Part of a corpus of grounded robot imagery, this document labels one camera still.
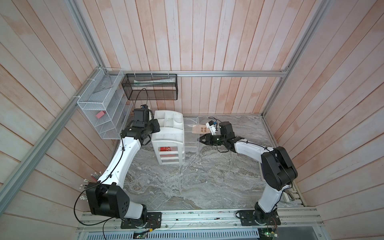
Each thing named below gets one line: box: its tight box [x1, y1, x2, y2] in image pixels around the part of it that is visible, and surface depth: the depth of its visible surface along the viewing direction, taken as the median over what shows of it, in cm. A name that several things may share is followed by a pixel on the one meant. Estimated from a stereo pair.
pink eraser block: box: [96, 110, 106, 119], surface depth 84 cm
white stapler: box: [282, 189, 296, 203], surface depth 81 cm
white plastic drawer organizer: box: [151, 110, 185, 165], surface depth 85 cm
